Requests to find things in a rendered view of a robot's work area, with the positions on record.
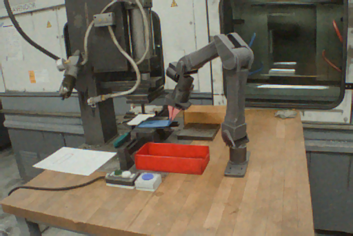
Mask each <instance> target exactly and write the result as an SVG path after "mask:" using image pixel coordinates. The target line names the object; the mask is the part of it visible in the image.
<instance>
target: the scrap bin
mask: <svg viewBox="0 0 353 236"><path fill-rule="evenodd" d="M209 160H210V147H209V146H205V145H192V144H167V143H154V142H147V143H146V144H145V145H144V146H143V147H142V148H141V149H139V150H138V151H137V152H136V153H135V154H134V162H135V167H136V170H151V171H159V172H167V173H182V174H191V175H202V174H203V171H204V170H205V168H206V166H207V164H208V162H209Z"/></svg>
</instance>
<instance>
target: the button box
mask: <svg viewBox="0 0 353 236"><path fill-rule="evenodd" d="M116 171H117V170H116V169H114V170H113V171H112V172H111V173H107V174H106V176H100V177H97V178H96V179H93V180H91V181H89V182H86V183H84V184H78V185H75V186H68V187H65V188H63V187H60V188H40V187H37V186H19V187H15V188H14V189H12V190H11V191H10V192H9V193H8V197H9V195H11V193H12V192H13V191H14V190H18V189H20V188H33V189H35V190H66V189H68V190H70V189H73V188H79V187H82V186H86V185H88V184H90V183H93V182H94V181H96V180H99V179H103V178H105V182H106V183H107V184H106V186H116V187H122V188H129V189H134V187H135V181H136V180H137V179H138V177H139V176H140V175H141V173H139V172H134V171H129V170H121V171H122V173H123V172H125V171H129V172H130V176H128V177H126V176H123V175H114V172H116Z"/></svg>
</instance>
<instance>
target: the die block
mask: <svg viewBox="0 0 353 236"><path fill-rule="evenodd" d="M130 136H131V139H133V138H135V137H136V135H135V134H130ZM143 136H144V140H145V143H144V144H143V145H141V146H140V149H141V148H142V147H143V146H144V145H145V144H146V143H147V142H154V143H160V141H159V140H160V139H164V140H166V139H167V138H168V137H169V136H170V135H169V134H163V133H157V131H156V132H155V133H154V134H153V135H143Z"/></svg>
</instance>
